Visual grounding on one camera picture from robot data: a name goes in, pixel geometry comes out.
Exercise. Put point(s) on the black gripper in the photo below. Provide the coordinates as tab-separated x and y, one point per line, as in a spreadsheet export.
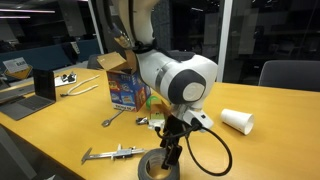
172	131

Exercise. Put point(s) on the black duct tape roll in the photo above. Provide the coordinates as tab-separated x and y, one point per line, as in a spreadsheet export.
150	167

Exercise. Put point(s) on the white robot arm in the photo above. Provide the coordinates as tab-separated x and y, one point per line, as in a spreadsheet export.
185	83

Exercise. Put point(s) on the open cardboard snack box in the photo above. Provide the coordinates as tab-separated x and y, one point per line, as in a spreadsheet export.
127	90

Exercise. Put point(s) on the steel vernier caliper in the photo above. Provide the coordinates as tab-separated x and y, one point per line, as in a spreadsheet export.
119	153

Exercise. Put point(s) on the white paper cup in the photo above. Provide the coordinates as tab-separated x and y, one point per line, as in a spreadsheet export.
241	121

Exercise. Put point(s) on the white tray with parts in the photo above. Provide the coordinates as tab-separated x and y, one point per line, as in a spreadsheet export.
65	79

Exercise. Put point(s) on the grey office chair right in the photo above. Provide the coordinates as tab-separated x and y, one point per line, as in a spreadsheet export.
291	74

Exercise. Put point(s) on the white metal pillar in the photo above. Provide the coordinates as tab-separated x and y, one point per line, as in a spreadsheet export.
226	16

